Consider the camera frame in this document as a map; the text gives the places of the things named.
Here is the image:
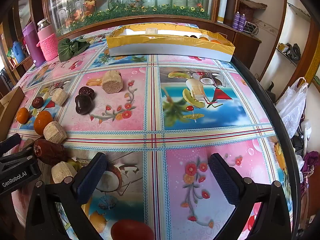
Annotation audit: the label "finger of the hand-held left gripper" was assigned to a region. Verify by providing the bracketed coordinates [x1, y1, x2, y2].
[0, 133, 22, 156]

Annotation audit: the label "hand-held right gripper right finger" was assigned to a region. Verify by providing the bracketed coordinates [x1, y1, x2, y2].
[209, 153, 294, 240]

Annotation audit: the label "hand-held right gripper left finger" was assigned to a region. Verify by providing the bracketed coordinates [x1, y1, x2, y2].
[25, 152, 108, 240]

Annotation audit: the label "brown cardboard box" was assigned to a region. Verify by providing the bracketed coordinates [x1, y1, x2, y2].
[0, 86, 25, 142]

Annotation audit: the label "large red date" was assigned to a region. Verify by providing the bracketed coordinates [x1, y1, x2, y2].
[33, 138, 68, 166]

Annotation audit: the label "red tomato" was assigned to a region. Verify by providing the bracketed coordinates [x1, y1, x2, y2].
[111, 219, 155, 240]

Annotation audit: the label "purple cloth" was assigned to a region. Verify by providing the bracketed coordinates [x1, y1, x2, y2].
[302, 151, 320, 188]

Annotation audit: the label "blue thermos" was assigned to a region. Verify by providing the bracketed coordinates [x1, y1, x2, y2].
[12, 41, 24, 63]

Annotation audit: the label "purple thermos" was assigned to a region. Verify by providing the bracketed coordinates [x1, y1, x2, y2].
[22, 21, 46, 67]

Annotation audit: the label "white plastic bag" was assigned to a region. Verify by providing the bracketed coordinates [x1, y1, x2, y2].
[276, 77, 309, 138]

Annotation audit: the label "pink knit-covered jar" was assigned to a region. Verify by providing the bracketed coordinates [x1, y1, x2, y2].
[36, 17, 59, 61]

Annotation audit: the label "green leafy vegetable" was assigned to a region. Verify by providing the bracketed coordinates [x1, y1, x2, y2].
[58, 38, 91, 62]

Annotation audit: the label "yellow and white box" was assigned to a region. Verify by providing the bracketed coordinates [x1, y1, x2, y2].
[106, 23, 236, 62]

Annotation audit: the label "dark clutter on shelf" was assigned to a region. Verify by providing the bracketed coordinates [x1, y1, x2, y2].
[278, 42, 301, 61]

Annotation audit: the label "purple spray cans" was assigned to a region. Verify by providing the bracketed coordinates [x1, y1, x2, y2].
[233, 12, 247, 31]

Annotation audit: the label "brown wicker basket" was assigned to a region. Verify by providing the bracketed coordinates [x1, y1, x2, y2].
[238, 0, 268, 23]

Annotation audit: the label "white and gold roll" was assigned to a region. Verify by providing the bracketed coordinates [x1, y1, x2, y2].
[217, 0, 236, 23]

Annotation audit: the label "flower-printed glass partition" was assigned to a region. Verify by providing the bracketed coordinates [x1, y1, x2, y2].
[41, 0, 221, 37]

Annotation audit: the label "wire rack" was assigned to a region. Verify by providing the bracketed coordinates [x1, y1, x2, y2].
[243, 22, 258, 35]

